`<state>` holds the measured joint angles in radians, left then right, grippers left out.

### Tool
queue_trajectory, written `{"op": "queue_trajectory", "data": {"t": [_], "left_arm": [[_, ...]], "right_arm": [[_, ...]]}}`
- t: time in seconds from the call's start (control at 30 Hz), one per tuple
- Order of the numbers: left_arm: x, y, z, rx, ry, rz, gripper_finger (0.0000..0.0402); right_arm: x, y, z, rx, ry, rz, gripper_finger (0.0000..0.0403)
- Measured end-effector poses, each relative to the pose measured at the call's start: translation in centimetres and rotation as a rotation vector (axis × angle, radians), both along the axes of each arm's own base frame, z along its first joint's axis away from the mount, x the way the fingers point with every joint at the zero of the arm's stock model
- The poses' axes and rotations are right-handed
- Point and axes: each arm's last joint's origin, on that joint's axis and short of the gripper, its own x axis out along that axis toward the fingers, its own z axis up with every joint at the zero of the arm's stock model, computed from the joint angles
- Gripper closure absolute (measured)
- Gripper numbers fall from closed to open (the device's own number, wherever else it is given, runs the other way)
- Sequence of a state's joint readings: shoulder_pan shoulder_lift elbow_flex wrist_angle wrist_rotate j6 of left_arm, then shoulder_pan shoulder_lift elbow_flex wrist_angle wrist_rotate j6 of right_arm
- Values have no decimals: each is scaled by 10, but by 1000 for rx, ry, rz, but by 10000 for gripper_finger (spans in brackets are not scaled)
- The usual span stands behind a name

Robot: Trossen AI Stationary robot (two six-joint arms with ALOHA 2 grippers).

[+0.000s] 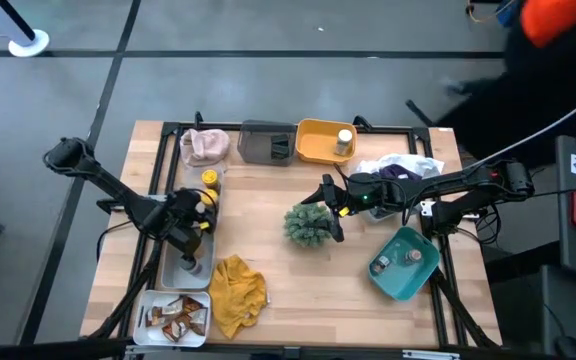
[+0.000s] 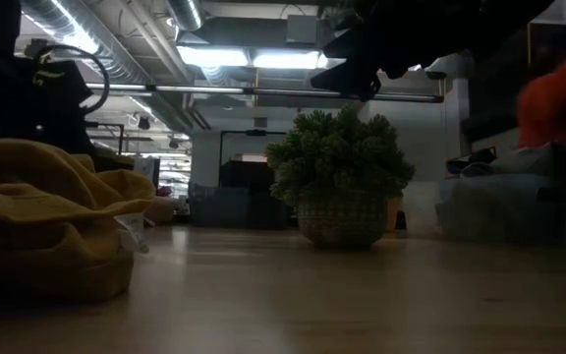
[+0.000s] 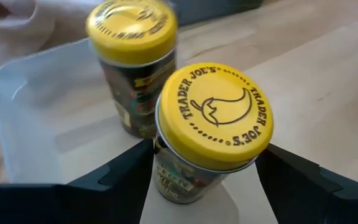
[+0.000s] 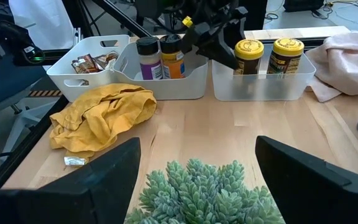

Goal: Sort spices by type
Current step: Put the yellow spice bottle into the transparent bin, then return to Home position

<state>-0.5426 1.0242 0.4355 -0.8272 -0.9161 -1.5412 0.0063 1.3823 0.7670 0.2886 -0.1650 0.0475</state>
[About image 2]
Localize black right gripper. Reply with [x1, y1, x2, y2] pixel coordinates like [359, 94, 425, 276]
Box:
[311, 0, 441, 102]

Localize grey ventilation box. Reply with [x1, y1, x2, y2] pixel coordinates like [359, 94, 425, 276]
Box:
[285, 13, 319, 46]

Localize ceiling light panel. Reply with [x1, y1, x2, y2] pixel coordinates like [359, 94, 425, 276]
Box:
[252, 50, 321, 70]
[177, 45, 250, 68]

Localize yellow cloth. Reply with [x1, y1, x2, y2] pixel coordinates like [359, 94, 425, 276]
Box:
[0, 138, 157, 305]

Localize green succulent potted plant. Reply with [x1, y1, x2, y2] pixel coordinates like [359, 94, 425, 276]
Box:
[266, 106, 416, 250]

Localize dark purple cloth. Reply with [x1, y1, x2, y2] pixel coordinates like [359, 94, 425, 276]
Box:
[446, 146, 498, 177]

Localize black box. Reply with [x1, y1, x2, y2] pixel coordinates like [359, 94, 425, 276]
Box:
[218, 159, 277, 189]

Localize dark grey translucent bin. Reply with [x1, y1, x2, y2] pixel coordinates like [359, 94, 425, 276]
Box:
[188, 182, 295, 230]

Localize white cloth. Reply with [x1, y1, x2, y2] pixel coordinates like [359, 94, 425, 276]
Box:
[459, 146, 557, 179]

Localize small clear plastic bin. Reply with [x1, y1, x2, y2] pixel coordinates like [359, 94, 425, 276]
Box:
[433, 172, 566, 244]

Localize yellow cable tag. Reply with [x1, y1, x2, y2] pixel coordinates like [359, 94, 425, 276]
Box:
[33, 70, 64, 85]

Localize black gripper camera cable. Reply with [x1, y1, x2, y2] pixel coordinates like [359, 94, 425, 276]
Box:
[39, 42, 111, 117]

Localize black frame stand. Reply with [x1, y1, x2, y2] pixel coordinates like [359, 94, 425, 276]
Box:
[84, 121, 126, 171]
[218, 128, 274, 171]

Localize large ribbed air duct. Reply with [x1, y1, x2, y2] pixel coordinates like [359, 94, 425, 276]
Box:
[20, 0, 200, 134]

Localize horizontal metal rail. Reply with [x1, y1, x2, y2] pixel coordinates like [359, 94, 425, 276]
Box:
[85, 82, 445, 104]

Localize silver round air duct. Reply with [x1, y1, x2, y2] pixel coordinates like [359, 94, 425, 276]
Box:
[167, 0, 204, 31]

